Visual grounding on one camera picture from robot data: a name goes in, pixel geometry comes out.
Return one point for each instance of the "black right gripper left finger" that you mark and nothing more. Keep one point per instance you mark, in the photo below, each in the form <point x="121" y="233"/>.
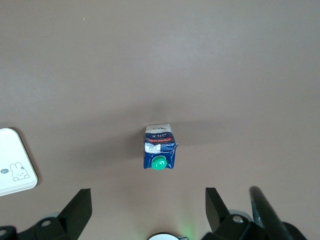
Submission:
<point x="72" y="215"/>

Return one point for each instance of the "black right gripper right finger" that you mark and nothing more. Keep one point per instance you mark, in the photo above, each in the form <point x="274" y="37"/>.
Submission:
<point x="220" y="220"/>

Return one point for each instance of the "blue milk carton green cap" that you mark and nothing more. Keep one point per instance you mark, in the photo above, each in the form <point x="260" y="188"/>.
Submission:
<point x="160" y="150"/>

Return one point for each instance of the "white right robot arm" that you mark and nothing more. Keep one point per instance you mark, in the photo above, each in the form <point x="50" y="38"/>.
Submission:
<point x="162" y="237"/>

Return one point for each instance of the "beige rabbit print tray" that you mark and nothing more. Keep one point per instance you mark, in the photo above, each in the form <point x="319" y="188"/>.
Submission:
<point x="12" y="160"/>

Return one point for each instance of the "brown table cover sheet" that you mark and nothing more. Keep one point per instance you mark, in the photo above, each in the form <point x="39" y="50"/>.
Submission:
<point x="100" y="75"/>

